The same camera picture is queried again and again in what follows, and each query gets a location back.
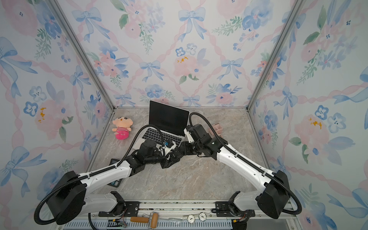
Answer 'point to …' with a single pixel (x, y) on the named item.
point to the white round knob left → (190, 218)
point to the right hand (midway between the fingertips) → (182, 148)
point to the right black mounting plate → (224, 205)
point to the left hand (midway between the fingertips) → (177, 154)
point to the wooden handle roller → (153, 220)
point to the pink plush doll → (123, 124)
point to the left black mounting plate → (126, 209)
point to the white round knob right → (202, 216)
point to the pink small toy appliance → (218, 128)
